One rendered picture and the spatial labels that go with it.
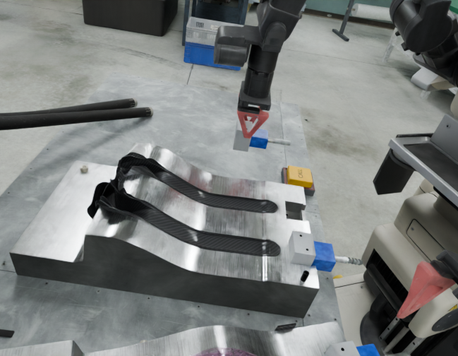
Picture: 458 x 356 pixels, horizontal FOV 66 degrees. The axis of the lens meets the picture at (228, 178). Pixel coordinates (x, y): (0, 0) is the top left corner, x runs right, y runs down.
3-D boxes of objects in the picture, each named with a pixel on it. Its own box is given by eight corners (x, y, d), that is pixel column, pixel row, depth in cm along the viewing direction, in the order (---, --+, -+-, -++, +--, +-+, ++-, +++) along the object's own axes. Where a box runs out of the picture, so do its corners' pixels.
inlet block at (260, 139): (286, 147, 86) (291, 128, 82) (287, 158, 82) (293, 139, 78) (233, 138, 85) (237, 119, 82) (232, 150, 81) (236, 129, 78)
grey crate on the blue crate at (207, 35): (243, 39, 386) (245, 25, 376) (243, 51, 353) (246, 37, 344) (188, 30, 381) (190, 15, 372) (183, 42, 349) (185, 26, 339)
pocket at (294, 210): (300, 217, 74) (306, 204, 72) (303, 235, 70) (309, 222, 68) (280, 213, 74) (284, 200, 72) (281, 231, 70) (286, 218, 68)
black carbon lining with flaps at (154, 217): (274, 208, 73) (286, 171, 67) (278, 270, 60) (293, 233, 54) (108, 180, 71) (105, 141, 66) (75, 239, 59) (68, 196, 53)
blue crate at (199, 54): (240, 58, 399) (243, 39, 385) (240, 72, 366) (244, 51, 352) (187, 49, 394) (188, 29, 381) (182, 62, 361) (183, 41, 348)
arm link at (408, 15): (462, 36, 64) (450, 20, 67) (448, -5, 58) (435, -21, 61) (411, 64, 69) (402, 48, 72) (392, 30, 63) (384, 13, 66)
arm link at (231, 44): (289, 27, 60) (283, 1, 65) (223, 18, 58) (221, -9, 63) (271, 82, 70) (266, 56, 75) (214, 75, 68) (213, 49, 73)
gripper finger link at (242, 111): (231, 140, 77) (238, 102, 71) (233, 124, 82) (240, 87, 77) (262, 145, 77) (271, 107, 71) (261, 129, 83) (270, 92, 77)
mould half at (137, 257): (292, 216, 82) (309, 170, 74) (303, 318, 61) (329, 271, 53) (79, 181, 80) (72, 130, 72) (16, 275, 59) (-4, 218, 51)
